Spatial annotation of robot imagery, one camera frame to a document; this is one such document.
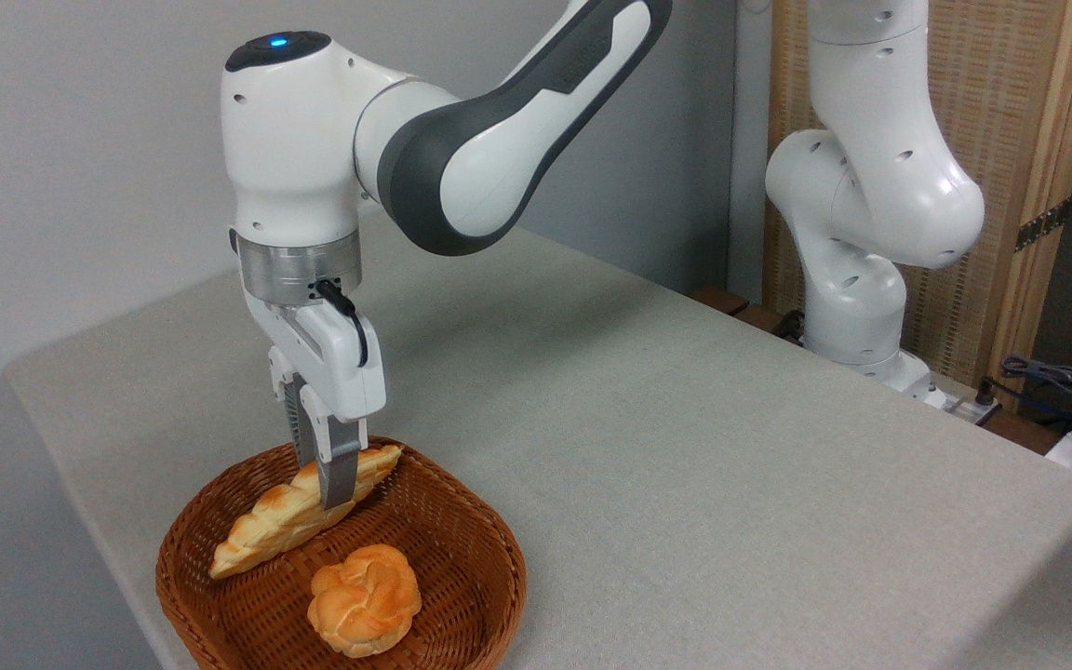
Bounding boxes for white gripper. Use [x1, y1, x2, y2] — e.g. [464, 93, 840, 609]
[239, 279, 387, 512]

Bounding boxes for long braided bread loaf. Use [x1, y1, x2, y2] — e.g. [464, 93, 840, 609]
[208, 443, 405, 581]

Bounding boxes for round knotted bread roll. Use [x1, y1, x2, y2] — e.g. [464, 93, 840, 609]
[306, 543, 423, 659]

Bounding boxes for brown wicker basket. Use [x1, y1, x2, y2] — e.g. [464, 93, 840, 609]
[155, 435, 529, 670]

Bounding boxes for black screen hinge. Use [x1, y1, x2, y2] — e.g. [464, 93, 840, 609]
[1014, 197, 1072, 253]

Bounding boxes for wooden woven folding screen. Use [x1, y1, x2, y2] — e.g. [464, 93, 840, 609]
[763, 0, 1072, 403]

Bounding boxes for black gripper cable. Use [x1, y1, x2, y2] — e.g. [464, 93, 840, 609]
[315, 278, 370, 369]

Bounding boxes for bundle of dark cables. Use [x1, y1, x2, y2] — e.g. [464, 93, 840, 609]
[987, 355, 1072, 440]

